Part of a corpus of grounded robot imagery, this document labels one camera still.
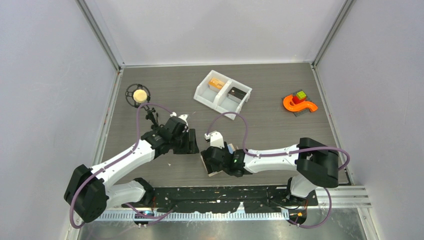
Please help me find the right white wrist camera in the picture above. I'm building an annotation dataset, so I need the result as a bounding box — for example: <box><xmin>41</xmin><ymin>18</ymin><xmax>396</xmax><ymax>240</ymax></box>
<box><xmin>204</xmin><ymin>131</ymin><xmax>225</xmax><ymax>149</ymax></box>

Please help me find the beige card holder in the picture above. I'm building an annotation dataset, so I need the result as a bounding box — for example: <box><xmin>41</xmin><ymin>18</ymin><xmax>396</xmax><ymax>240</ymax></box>
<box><xmin>200</xmin><ymin>142</ymin><xmax>235</xmax><ymax>177</ymax></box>

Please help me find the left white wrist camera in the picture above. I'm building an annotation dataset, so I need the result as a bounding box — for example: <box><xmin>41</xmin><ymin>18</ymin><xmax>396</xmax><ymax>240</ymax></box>
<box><xmin>169</xmin><ymin>112</ymin><xmax>189</xmax><ymax>128</ymax></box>

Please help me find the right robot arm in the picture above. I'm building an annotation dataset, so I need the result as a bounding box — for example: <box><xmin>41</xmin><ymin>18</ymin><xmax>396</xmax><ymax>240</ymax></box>
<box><xmin>201</xmin><ymin>137</ymin><xmax>347</xmax><ymax>205</ymax></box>

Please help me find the microphone on black tripod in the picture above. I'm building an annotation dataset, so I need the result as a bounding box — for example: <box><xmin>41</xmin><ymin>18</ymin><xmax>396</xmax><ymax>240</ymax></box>
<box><xmin>125</xmin><ymin>83</ymin><xmax>159</xmax><ymax>129</ymax></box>

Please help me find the black card stack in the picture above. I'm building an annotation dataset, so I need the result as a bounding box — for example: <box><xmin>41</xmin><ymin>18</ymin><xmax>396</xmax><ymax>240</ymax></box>
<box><xmin>227</xmin><ymin>87</ymin><xmax>247</xmax><ymax>104</ymax></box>

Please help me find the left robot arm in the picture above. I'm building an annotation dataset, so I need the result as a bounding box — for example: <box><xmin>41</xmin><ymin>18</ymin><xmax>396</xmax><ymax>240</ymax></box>
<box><xmin>64</xmin><ymin>114</ymin><xmax>199</xmax><ymax>223</ymax></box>

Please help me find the white two-compartment bin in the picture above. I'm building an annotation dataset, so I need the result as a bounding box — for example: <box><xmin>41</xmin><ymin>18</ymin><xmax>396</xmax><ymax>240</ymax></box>
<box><xmin>193</xmin><ymin>70</ymin><xmax>253</xmax><ymax>114</ymax></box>

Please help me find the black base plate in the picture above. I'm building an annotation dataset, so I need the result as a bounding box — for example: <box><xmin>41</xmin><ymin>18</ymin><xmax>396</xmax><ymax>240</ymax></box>
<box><xmin>121</xmin><ymin>185</ymin><xmax>320</xmax><ymax>216</ymax></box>

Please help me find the orange card stack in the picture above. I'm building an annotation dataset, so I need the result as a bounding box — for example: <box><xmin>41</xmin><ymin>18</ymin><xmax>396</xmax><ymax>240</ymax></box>
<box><xmin>208</xmin><ymin>77</ymin><xmax>226</xmax><ymax>93</ymax></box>

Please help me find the orange toy with blocks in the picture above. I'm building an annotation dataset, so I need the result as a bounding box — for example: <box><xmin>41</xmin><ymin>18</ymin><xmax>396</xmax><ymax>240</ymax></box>
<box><xmin>282</xmin><ymin>89</ymin><xmax>318</xmax><ymax>117</ymax></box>

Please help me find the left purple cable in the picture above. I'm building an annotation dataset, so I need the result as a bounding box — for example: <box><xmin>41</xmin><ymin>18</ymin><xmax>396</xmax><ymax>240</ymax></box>
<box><xmin>68</xmin><ymin>101</ymin><xmax>176</xmax><ymax>229</ymax></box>

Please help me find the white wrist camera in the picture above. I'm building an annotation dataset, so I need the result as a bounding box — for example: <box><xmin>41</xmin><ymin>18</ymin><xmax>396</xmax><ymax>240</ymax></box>
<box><xmin>169</xmin><ymin>112</ymin><xmax>189</xmax><ymax>128</ymax></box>
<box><xmin>204</xmin><ymin>131</ymin><xmax>225</xmax><ymax>149</ymax></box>

